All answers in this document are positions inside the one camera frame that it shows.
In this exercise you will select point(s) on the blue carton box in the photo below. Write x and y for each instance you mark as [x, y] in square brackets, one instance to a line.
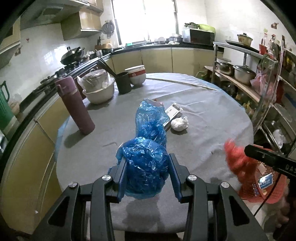
[265, 181]

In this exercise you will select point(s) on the red plastic basket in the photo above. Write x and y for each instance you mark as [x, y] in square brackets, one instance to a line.
[251, 192]

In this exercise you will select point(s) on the blue plastic bag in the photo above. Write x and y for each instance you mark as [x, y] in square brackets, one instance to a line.
[145, 154]

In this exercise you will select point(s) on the red plastic bag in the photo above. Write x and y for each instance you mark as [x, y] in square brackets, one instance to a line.
[239, 164]

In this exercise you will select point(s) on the white plastic bag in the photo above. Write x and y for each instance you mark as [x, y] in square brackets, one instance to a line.
[279, 138]

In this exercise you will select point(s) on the black wok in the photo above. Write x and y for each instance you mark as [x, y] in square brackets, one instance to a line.
[72, 55]

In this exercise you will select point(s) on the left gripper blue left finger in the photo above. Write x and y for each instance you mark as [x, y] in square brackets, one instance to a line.
[119, 181]

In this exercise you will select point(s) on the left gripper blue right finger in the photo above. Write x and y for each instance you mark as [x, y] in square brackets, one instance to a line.
[178, 176]

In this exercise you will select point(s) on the stacked red white bowls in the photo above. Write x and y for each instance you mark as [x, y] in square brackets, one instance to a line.
[137, 75]

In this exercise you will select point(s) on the purple thermos bottle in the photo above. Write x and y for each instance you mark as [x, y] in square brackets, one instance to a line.
[73, 101]

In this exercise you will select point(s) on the white medicine box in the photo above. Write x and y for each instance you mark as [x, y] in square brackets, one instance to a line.
[174, 111]

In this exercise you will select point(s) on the grey tablecloth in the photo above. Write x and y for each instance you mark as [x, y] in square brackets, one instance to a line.
[214, 117]

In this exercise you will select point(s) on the steel pot on shelf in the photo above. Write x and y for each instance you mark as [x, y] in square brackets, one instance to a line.
[243, 74]

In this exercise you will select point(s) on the green basin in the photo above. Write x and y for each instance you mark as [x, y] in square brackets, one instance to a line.
[207, 28]

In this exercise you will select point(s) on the white tissue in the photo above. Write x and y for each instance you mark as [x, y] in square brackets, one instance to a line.
[180, 124]

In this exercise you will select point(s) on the black chopstick holder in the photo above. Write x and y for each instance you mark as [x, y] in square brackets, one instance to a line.
[123, 83]

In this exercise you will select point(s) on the green thermos jug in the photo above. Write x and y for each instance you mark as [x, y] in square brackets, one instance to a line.
[9, 123]

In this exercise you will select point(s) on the metal kitchen rack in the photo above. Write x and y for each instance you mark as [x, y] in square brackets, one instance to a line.
[266, 100]

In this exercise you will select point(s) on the microwave oven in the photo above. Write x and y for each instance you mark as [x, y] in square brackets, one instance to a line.
[201, 37]

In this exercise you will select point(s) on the range hood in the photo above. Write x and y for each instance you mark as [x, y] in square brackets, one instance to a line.
[49, 12]

